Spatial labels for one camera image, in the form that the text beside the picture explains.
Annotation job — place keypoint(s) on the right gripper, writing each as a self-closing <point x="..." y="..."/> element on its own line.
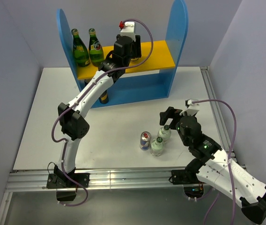
<point x="173" y="113"/>

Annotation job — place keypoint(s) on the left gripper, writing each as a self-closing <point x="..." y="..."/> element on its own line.
<point x="136" y="44"/>

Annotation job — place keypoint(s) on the red bull can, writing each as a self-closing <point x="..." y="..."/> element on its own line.
<point x="145" y="140"/>
<point x="134" y="59"/>

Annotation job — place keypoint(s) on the clear glass bottle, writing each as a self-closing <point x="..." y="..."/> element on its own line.
<point x="157" y="147"/>
<point x="165" y="133"/>

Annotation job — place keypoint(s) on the black gold can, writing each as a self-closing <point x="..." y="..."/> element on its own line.
<point x="86" y="81"/>
<point x="103" y="99"/>

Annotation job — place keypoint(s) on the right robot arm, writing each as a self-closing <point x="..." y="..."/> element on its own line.
<point x="212" y="166"/>

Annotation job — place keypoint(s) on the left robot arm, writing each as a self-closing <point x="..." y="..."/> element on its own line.
<point x="72" y="115"/>

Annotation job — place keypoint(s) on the blue and yellow shelf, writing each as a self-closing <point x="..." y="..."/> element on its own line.
<point x="151" y="80"/>

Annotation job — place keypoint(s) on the green bottle red label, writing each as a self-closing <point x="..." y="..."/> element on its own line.
<point x="95" y="49"/>

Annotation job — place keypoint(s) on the green bottle yellow label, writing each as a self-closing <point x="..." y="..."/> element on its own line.
<point x="80" y="51"/>

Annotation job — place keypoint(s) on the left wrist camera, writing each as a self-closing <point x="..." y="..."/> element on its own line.
<point x="127" y="29"/>

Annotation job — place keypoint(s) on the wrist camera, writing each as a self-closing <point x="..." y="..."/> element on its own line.
<point x="127" y="29"/>
<point x="191" y="108"/>

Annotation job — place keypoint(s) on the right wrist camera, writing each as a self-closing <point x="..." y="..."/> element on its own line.
<point x="191" y="108"/>

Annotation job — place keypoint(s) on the aluminium right rail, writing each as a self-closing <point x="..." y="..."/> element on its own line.
<point x="221" y="127"/>

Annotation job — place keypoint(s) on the aluminium rail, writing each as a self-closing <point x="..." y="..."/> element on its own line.
<point x="221" y="127"/>
<point x="99" y="179"/>

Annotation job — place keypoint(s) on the aluminium front rail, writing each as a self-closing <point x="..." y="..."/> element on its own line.
<point x="99" y="179"/>

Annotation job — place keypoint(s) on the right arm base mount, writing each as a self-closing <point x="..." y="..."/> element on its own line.
<point x="193" y="188"/>

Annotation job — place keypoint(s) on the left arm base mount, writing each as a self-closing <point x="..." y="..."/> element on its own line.
<point x="66" y="190"/>

